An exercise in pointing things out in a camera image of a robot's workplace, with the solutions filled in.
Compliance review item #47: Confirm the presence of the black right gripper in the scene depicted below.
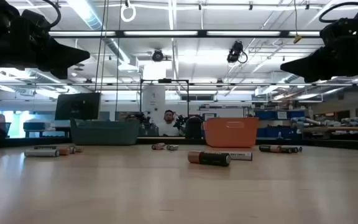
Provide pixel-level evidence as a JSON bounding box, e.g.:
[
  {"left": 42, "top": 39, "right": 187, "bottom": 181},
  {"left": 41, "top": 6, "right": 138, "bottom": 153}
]
[{"left": 280, "top": 17, "right": 358, "bottom": 83}]

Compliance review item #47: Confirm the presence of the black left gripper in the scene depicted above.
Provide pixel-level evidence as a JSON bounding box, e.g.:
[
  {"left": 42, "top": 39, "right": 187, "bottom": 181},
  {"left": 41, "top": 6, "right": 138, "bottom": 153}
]
[{"left": 9, "top": 18, "right": 91, "bottom": 79}]

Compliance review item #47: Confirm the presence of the white LED light strip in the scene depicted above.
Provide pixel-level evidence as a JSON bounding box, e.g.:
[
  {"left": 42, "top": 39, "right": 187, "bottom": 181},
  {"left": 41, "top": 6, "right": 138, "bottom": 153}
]
[
  {"left": 206, "top": 30, "right": 282, "bottom": 37},
  {"left": 123, "top": 30, "right": 199, "bottom": 37},
  {"left": 48, "top": 30, "right": 117, "bottom": 37},
  {"left": 288, "top": 30, "right": 321, "bottom": 37}
]

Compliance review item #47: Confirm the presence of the black monitor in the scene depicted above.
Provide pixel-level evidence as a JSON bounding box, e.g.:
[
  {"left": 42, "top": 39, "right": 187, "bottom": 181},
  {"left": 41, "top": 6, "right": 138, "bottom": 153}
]
[{"left": 54, "top": 91, "right": 102, "bottom": 121}]

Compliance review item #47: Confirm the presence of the blue storage bins shelf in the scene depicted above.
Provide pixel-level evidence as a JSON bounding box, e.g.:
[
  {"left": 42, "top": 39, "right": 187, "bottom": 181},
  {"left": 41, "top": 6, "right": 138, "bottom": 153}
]
[{"left": 255, "top": 109, "right": 306, "bottom": 139}]

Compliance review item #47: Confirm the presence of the dark bench table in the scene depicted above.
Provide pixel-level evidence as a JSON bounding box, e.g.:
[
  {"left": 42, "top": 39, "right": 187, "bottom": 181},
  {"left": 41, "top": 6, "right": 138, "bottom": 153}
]
[{"left": 22, "top": 121, "right": 71, "bottom": 139}]

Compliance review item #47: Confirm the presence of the teal plastic bin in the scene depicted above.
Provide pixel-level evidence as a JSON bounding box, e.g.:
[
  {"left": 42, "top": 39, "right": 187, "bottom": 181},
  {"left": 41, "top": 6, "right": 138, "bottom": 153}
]
[{"left": 70, "top": 118, "right": 141, "bottom": 146}]

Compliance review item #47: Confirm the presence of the white cylindrical column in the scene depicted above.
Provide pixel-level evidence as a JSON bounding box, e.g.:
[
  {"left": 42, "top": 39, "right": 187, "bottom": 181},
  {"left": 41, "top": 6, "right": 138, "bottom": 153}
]
[{"left": 141, "top": 84, "right": 167, "bottom": 124}]

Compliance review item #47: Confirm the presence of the orange plastic bin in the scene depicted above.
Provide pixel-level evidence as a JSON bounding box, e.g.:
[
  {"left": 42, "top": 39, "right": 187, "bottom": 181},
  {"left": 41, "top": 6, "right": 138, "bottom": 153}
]
[{"left": 202, "top": 116, "right": 260, "bottom": 149}]

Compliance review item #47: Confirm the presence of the person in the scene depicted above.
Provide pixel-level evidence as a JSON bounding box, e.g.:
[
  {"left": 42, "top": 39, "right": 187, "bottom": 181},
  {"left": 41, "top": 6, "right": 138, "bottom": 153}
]
[{"left": 156, "top": 109, "right": 181, "bottom": 137}]

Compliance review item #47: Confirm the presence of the black office chair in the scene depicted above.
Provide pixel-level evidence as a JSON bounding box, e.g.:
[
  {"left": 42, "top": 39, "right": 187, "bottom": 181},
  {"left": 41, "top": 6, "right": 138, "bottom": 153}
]
[{"left": 184, "top": 116, "right": 203, "bottom": 140}]

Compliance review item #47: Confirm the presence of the hanging black cable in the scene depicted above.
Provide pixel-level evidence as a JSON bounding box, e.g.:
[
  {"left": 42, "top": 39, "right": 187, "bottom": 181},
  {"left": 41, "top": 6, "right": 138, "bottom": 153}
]
[
  {"left": 94, "top": 0, "right": 107, "bottom": 93},
  {"left": 99, "top": 0, "right": 110, "bottom": 93},
  {"left": 114, "top": 0, "right": 121, "bottom": 121}
]

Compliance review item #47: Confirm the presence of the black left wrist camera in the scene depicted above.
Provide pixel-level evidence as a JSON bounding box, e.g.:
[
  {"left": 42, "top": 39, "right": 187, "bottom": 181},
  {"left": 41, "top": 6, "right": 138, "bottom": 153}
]
[{"left": 21, "top": 9, "right": 52, "bottom": 32}]

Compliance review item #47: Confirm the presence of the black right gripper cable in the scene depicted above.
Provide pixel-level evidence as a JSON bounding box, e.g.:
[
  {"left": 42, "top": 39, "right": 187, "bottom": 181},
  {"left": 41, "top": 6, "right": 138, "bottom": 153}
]
[{"left": 318, "top": 1, "right": 358, "bottom": 24}]

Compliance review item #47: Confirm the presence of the white ring cable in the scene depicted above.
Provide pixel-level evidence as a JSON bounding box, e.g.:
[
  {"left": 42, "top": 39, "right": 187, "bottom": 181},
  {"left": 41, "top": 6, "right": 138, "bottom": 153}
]
[{"left": 120, "top": 2, "right": 137, "bottom": 24}]

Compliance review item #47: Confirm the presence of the black overhead camera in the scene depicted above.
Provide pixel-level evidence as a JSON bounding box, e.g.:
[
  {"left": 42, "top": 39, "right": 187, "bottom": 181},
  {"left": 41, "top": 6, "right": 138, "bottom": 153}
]
[{"left": 226, "top": 40, "right": 249, "bottom": 65}]

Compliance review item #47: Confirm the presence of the round black ceiling camera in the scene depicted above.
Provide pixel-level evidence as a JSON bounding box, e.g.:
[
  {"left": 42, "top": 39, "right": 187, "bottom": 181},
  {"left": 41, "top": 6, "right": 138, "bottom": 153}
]
[{"left": 151, "top": 49, "right": 165, "bottom": 63}]

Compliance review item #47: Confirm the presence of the black aluminium rig frame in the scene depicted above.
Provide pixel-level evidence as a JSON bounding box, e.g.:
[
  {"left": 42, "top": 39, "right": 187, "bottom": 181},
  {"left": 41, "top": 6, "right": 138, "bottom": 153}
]
[{"left": 0, "top": 29, "right": 358, "bottom": 152}]

